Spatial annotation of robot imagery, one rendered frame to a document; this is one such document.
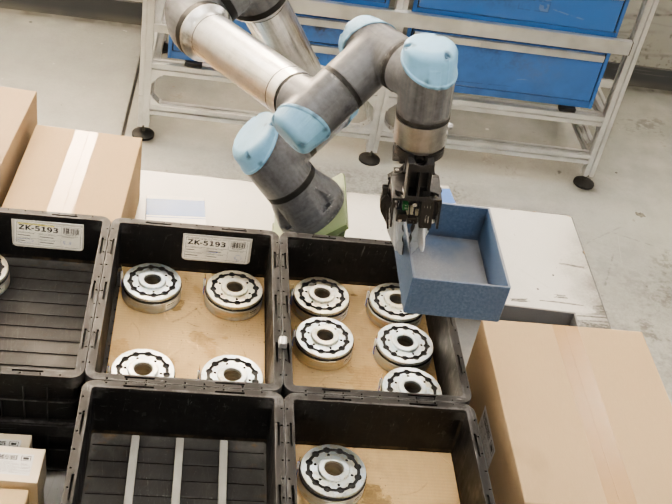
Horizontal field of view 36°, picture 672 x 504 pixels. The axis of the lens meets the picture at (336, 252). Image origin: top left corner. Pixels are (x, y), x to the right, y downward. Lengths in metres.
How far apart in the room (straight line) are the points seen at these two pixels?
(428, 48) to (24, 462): 0.80
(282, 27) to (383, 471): 0.78
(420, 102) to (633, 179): 2.84
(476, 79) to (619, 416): 2.14
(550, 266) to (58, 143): 1.10
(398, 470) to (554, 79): 2.34
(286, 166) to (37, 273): 0.51
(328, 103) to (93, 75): 2.80
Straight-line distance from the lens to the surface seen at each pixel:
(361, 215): 2.36
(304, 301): 1.86
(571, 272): 2.37
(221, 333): 1.82
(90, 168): 2.13
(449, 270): 1.66
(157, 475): 1.60
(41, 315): 1.84
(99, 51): 4.33
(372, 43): 1.45
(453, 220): 1.71
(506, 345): 1.82
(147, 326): 1.82
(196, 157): 3.72
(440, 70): 1.38
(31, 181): 2.09
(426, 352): 1.81
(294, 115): 1.42
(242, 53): 1.56
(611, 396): 1.80
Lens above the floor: 2.08
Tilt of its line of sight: 38 degrees down
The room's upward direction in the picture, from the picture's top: 11 degrees clockwise
